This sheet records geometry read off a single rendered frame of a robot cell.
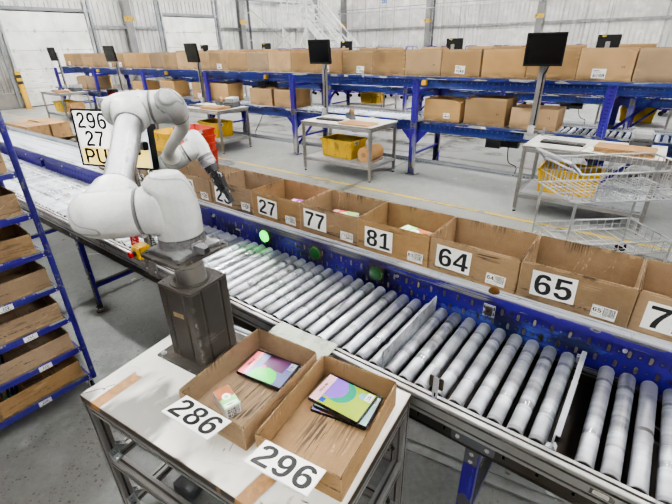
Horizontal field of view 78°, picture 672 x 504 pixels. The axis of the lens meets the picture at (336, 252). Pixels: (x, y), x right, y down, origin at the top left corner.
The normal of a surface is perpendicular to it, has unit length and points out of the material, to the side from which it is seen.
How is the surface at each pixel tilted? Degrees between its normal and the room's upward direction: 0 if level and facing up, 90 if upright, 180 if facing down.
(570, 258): 89
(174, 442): 0
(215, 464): 0
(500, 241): 89
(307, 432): 2
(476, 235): 90
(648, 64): 90
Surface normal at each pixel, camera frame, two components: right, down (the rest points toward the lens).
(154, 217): 0.12, 0.44
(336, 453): 0.00, -0.89
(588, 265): -0.61, 0.36
